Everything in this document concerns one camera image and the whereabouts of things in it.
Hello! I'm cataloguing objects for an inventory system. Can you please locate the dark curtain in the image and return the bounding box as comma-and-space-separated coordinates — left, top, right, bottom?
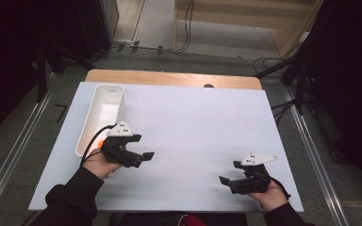
301, 0, 362, 202
0, 0, 121, 147

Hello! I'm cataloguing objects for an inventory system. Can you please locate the white power strip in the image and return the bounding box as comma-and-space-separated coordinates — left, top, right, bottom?
111, 39, 140, 47

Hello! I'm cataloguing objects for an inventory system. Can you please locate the wooden table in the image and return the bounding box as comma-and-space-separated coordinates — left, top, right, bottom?
84, 69, 264, 91

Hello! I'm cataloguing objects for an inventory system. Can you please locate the black floor cable bundle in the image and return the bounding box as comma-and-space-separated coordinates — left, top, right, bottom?
252, 56, 296, 79

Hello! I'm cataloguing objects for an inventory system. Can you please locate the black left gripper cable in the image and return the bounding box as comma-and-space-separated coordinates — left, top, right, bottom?
79, 123, 118, 168

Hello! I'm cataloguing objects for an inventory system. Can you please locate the white plastic bin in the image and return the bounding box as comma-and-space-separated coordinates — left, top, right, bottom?
74, 84, 126, 157

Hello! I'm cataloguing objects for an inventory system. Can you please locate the person's right hand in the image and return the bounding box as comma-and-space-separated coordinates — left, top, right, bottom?
247, 180, 290, 213

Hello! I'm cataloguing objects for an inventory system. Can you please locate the person's left hand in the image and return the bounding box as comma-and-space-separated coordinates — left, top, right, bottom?
82, 148, 124, 181

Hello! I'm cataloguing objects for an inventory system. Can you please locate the black hanging cable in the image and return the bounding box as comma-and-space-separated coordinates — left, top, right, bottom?
169, 0, 196, 55

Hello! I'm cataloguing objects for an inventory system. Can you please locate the person's red black jacket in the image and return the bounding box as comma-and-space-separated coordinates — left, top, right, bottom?
178, 214, 207, 226

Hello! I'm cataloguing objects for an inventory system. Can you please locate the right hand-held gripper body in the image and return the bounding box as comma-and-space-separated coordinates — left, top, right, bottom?
227, 153, 280, 195

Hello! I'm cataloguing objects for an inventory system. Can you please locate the aluminium floor rail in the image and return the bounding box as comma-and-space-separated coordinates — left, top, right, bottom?
0, 72, 57, 218
282, 84, 351, 226

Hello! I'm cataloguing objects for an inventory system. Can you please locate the black metal stand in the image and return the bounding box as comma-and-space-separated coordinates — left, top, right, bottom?
254, 46, 317, 117
35, 40, 96, 105

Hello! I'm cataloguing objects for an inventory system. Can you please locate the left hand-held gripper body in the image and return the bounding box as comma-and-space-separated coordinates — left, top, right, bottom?
100, 121, 146, 169

